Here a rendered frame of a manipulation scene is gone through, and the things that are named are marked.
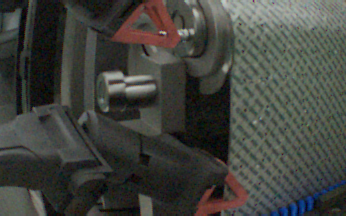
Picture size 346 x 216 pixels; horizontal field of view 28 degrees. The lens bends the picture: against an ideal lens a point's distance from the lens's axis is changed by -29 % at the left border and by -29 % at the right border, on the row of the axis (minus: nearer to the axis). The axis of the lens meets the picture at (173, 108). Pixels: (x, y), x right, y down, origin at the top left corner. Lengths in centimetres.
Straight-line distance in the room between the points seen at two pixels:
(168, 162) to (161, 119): 10
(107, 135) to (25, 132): 13
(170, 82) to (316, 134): 19
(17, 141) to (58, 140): 7
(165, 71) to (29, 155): 28
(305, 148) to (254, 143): 9
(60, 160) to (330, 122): 38
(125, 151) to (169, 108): 13
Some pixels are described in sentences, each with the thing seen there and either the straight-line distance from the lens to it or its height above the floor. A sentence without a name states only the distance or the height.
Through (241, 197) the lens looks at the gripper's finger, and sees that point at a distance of 90.
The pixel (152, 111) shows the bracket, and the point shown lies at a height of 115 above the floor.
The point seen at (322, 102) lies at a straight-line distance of 94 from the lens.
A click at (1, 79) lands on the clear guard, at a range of 185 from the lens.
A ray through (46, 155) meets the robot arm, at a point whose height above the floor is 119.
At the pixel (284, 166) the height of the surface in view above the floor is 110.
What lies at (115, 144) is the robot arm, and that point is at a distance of 80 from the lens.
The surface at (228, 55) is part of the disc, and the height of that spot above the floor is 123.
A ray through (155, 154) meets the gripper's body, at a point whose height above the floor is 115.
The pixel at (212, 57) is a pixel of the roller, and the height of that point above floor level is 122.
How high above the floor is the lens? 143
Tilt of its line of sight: 17 degrees down
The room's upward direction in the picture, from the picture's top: straight up
